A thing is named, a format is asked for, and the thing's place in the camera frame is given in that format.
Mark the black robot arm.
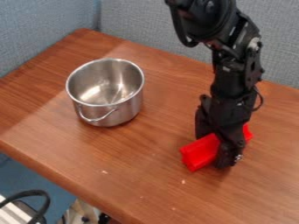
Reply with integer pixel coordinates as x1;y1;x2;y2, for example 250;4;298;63
165;0;265;169

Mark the black chair frame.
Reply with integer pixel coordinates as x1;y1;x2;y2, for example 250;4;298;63
0;190;51;224

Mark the metal pot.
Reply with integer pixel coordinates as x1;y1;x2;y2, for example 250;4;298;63
66;58;146;127

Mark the red plastic block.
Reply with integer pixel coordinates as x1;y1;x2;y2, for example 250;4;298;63
179;123;256;172

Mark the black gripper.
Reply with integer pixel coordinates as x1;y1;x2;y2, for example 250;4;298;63
195;84;261;169

